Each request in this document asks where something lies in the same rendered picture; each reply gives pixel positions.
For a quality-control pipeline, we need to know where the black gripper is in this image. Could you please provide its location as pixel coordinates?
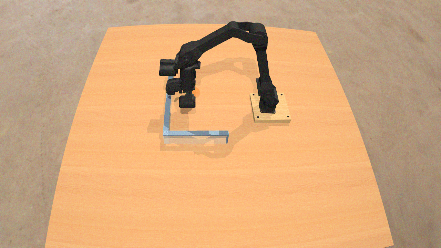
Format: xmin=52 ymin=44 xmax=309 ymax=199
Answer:
xmin=179 ymin=71 xmax=196 ymax=108

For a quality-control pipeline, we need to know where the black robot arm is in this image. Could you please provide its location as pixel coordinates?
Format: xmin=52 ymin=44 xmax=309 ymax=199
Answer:
xmin=159 ymin=21 xmax=279 ymax=114

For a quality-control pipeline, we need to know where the translucent orange ball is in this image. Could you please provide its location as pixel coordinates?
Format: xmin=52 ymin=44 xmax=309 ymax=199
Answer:
xmin=192 ymin=87 xmax=200 ymax=98

